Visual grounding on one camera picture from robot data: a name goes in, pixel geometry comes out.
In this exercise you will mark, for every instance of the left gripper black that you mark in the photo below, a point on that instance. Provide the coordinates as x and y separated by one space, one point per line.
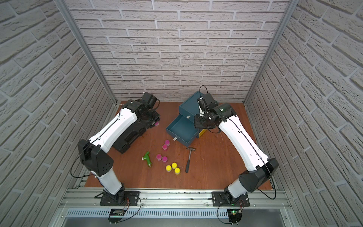
151 117

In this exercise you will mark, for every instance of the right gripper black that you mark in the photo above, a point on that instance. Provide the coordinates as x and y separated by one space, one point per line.
197 119

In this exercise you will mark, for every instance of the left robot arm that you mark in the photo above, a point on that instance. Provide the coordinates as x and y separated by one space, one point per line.
132 120

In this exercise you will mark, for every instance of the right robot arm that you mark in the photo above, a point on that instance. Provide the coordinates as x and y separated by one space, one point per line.
259 167

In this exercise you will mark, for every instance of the teal drawer cabinet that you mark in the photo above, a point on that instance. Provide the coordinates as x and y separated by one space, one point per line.
190 108

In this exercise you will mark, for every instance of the black tool case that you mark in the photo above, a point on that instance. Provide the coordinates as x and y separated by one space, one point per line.
137 129

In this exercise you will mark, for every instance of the steel claw hammer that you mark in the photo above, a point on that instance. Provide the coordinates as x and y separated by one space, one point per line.
190 149

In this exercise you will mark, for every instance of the green toy drill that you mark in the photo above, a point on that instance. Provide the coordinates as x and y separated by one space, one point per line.
146 158

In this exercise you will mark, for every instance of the right controller box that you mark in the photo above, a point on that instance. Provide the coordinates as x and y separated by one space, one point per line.
234 216

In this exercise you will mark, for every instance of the controller box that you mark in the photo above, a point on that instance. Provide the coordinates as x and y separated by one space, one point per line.
234 216
116 215

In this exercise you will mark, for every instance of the left controller box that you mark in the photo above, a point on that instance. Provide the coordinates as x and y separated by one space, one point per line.
116 215

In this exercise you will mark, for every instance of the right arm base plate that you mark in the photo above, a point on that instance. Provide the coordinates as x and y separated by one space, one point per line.
220 198

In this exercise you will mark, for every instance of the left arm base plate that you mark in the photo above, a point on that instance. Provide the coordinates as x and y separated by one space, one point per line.
132 198

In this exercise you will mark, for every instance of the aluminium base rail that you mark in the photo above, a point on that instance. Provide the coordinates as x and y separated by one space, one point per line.
161 203

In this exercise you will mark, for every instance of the left corner aluminium post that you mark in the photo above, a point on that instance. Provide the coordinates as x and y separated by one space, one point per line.
66 13

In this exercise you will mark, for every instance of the corner aluminium post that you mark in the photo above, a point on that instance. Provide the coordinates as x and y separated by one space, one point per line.
66 13
272 46

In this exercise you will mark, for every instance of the right corner aluminium post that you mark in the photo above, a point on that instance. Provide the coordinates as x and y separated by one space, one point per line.
272 46

